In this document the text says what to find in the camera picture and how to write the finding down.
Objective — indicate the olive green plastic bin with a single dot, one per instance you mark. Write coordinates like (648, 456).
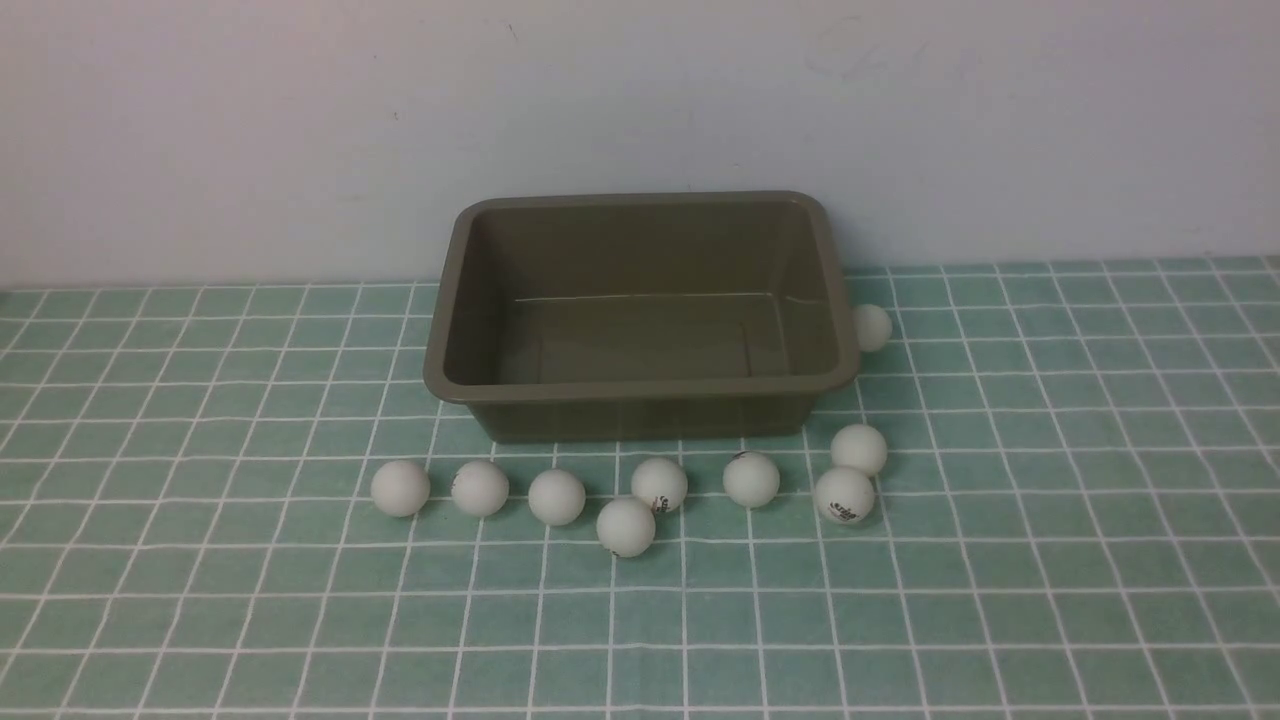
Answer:
(641, 316)

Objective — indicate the green checkered tablecloth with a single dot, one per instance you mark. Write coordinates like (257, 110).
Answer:
(1077, 518)

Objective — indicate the white printed ball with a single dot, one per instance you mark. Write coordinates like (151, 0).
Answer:
(660, 483)
(844, 495)

